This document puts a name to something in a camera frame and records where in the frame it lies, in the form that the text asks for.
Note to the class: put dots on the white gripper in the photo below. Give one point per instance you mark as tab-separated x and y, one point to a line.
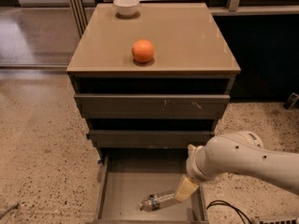
192	164

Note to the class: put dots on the clear plastic water bottle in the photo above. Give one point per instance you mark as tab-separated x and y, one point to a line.
158	201

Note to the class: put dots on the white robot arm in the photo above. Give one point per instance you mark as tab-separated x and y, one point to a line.
240	153

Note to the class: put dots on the grey open bottom drawer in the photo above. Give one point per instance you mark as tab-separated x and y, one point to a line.
130	175

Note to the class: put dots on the grey middle drawer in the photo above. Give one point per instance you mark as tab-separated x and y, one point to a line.
148	139

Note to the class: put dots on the grey drawer cabinet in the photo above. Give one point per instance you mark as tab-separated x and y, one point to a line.
190	57

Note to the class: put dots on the grey top drawer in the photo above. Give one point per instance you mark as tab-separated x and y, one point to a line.
148	106

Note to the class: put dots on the metal floor vent grille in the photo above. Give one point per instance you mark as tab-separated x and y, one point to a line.
275	220

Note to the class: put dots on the small dark floor device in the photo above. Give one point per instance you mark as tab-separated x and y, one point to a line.
291	101

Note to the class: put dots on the orange fruit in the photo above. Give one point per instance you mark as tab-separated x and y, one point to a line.
143	51

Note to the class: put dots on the grey object at floor left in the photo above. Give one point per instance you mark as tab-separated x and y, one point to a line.
12	207

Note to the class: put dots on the white ceramic bowl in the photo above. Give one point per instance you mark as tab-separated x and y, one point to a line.
126	8

